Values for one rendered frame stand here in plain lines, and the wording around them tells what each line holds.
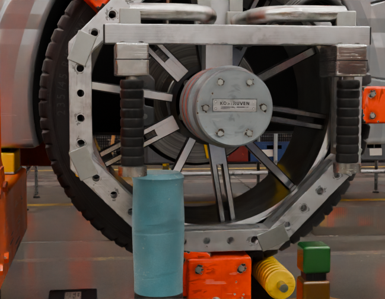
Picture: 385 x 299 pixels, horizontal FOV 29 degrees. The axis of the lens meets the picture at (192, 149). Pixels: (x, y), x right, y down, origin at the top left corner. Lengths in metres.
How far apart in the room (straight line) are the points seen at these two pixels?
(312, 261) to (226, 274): 0.35
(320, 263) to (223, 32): 0.38
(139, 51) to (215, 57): 0.27
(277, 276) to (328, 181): 0.20
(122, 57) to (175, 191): 0.26
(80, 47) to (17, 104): 0.46
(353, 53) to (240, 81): 0.18
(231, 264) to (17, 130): 0.65
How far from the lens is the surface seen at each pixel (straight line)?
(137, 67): 1.12
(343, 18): 1.22
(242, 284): 1.40
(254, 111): 1.22
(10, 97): 1.77
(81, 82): 1.34
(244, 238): 1.39
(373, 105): 1.44
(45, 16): 1.77
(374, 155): 5.75
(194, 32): 1.16
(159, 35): 1.15
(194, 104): 1.22
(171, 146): 1.88
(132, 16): 1.15
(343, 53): 1.18
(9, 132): 1.77
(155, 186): 1.23
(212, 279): 1.39
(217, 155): 1.47
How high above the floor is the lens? 0.89
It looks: 5 degrees down
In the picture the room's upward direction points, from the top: straight up
